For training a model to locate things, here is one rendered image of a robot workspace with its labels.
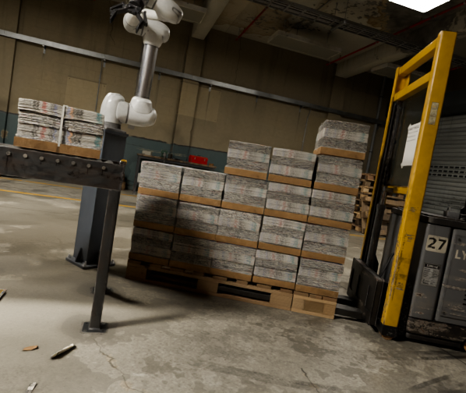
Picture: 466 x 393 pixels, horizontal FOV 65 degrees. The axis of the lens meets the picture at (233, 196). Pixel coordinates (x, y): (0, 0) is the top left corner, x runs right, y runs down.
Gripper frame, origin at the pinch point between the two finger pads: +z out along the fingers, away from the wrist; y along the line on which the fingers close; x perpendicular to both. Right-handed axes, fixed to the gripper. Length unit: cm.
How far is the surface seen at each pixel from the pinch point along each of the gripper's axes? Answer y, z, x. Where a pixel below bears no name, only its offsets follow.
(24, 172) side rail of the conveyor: -12, 86, 23
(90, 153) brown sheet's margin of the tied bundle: 7, 63, 28
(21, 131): -24, 67, 23
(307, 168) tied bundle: 128, 11, 46
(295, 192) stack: 126, 24, 56
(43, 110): -18, 56, 17
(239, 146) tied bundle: 82, 5, 54
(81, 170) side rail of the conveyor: 9, 78, 21
